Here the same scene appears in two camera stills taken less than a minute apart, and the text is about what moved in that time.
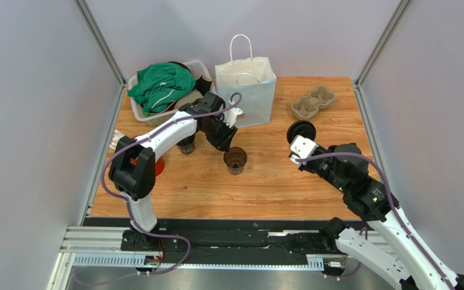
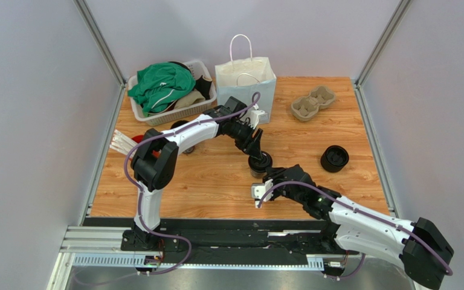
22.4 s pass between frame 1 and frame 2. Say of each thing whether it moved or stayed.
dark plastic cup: moved
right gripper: moved
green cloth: stayed
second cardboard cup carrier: stayed
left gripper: moved
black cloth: stayed
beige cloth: stayed
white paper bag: stayed
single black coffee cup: moved
